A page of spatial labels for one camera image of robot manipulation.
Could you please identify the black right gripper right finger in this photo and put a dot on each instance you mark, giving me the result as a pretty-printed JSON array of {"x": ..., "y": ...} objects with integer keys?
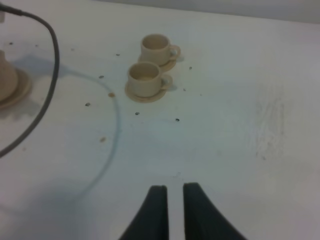
[{"x": 202, "y": 220}]

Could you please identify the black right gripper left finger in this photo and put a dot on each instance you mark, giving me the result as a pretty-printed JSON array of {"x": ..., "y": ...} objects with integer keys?
[{"x": 152, "y": 220}]

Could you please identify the beige teapot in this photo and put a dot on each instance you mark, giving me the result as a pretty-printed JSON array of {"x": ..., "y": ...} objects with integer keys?
[{"x": 8, "y": 78}]

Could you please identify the beige teapot saucer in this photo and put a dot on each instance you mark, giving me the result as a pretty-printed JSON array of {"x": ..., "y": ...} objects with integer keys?
[{"x": 23, "y": 88}]

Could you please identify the near beige cup saucer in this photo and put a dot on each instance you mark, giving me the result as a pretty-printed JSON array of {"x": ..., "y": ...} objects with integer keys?
[{"x": 139, "y": 99}]

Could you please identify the beige cup saucer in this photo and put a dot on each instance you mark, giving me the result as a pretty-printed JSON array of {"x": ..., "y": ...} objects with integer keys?
[
  {"x": 139, "y": 99},
  {"x": 167, "y": 65}
]

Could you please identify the near beige teacup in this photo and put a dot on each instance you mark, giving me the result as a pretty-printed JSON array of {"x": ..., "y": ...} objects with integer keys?
[{"x": 146, "y": 79}]

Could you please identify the beige teacup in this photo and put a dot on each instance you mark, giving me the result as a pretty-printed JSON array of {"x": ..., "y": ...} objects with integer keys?
[
  {"x": 157, "y": 48},
  {"x": 146, "y": 79}
]

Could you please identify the far beige cup saucer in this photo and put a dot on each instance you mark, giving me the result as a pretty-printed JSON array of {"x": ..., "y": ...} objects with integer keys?
[{"x": 167, "y": 65}]

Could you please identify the far beige teacup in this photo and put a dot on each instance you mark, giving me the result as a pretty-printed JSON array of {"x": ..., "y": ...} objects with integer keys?
[{"x": 157, "y": 48}]

